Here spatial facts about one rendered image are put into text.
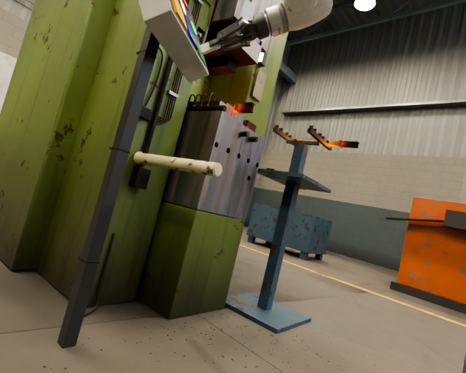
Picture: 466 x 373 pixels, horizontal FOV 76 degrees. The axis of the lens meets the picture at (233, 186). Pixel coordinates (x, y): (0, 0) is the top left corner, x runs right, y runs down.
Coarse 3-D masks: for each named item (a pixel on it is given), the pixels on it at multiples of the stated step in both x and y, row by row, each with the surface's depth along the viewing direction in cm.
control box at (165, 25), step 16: (144, 0) 77; (160, 0) 76; (144, 16) 76; (160, 16) 76; (176, 16) 78; (160, 32) 81; (176, 32) 82; (176, 48) 89; (192, 48) 91; (176, 64) 96; (192, 64) 99; (192, 80) 108
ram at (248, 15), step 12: (216, 0) 145; (228, 0) 140; (240, 0) 137; (252, 0) 143; (264, 0) 150; (276, 0) 158; (216, 12) 143; (228, 12) 138; (240, 12) 138; (252, 12) 145; (264, 12) 152; (216, 24) 145; (228, 24) 143; (264, 48) 156
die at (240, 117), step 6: (192, 102) 147; (198, 102) 145; (204, 102) 142; (210, 102) 140; (216, 102) 137; (222, 102) 137; (228, 108) 141; (228, 114) 142; (234, 114) 145; (240, 114) 149; (240, 120) 150
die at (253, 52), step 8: (208, 32) 152; (216, 32) 148; (208, 40) 150; (240, 48) 143; (248, 48) 146; (256, 48) 151; (208, 56) 159; (216, 56) 157; (232, 56) 153; (240, 56) 151; (248, 56) 149; (256, 56) 152; (240, 64) 159; (248, 64) 157
